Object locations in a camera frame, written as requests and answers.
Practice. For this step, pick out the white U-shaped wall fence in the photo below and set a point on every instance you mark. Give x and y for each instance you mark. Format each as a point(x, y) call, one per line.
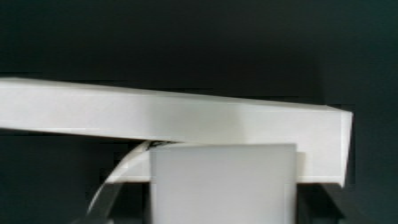
point(139, 114)

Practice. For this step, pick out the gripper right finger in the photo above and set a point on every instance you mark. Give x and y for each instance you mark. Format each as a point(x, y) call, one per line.
point(322, 208)

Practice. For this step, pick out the white stool leg with tag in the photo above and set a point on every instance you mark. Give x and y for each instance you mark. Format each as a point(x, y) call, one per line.
point(223, 184)

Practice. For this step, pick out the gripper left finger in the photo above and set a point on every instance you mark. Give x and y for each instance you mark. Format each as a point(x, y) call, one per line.
point(120, 206)

